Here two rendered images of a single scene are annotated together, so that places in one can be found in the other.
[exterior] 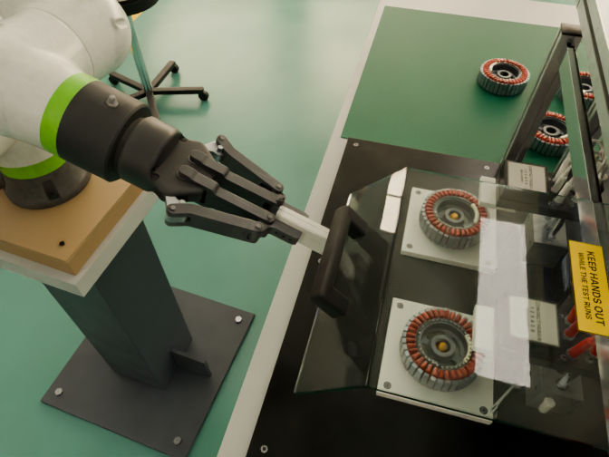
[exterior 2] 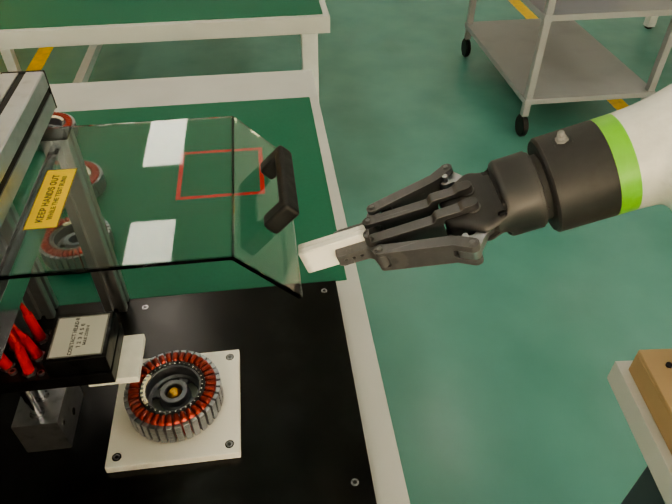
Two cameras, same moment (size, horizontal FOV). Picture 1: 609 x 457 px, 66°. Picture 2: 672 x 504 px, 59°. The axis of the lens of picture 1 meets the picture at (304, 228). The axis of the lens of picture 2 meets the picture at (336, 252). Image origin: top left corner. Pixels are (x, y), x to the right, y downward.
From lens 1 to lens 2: 0.75 m
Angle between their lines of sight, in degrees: 85
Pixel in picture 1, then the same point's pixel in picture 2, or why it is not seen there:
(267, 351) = (365, 370)
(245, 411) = (357, 319)
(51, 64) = (649, 118)
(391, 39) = not seen: outside the picture
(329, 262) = (283, 162)
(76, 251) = (645, 368)
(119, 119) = (540, 139)
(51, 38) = not seen: outside the picture
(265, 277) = not seen: outside the picture
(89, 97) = (582, 129)
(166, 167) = (485, 184)
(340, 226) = (286, 187)
